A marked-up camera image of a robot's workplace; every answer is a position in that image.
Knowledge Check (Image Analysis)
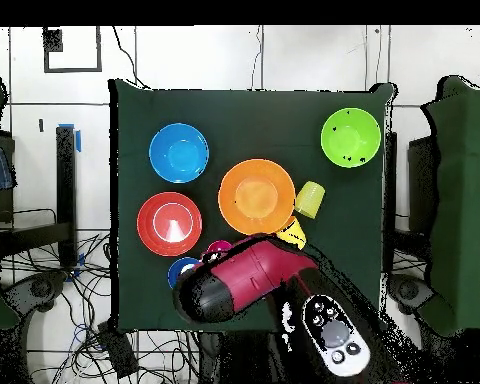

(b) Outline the pale yellow ribbed cup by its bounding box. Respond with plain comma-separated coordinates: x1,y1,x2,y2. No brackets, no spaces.
294,180,326,220

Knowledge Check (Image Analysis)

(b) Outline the thin black floor cable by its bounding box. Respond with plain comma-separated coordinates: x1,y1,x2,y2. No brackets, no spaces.
111,26,150,90
250,26,264,90

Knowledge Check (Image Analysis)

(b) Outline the green plastic bowl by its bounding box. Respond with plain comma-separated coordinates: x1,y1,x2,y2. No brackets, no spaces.
320,107,382,169

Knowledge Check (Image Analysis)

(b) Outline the large orange plastic bowl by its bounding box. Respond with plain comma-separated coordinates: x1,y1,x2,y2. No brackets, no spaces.
217,158,297,236

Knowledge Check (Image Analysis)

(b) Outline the black metal stand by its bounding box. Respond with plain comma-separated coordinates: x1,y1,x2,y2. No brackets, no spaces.
0,124,79,269

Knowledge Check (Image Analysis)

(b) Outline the yellow plastic cup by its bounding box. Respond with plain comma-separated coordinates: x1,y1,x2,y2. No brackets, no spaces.
275,215,308,250

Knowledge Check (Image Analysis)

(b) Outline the dark green table cloth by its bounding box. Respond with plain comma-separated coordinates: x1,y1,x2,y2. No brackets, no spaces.
108,78,397,335

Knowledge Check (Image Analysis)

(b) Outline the light blue plastic bowl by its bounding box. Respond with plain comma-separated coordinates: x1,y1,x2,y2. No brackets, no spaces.
148,122,210,184

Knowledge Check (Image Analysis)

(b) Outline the pink plastic cup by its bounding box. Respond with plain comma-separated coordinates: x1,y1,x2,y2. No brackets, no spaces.
205,239,234,257

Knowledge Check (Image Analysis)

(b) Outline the black square floor frame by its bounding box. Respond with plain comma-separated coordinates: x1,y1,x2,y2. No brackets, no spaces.
42,26,104,74

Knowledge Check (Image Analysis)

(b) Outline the red plastic bowl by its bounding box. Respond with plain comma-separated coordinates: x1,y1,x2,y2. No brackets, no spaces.
136,191,204,258

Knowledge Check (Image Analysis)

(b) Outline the small dark blue bowl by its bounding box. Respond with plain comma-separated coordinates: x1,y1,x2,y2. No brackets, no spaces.
167,256,201,290

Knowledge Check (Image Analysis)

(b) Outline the black power box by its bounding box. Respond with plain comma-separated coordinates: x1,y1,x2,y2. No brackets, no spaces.
97,321,139,379

